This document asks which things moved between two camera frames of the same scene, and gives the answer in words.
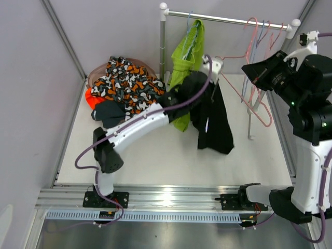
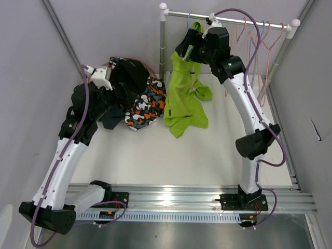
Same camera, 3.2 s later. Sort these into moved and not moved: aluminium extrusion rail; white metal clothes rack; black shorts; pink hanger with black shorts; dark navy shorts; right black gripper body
Moved: black shorts; right black gripper body; pink hanger with black shorts
Not moved: aluminium extrusion rail; dark navy shorts; white metal clothes rack
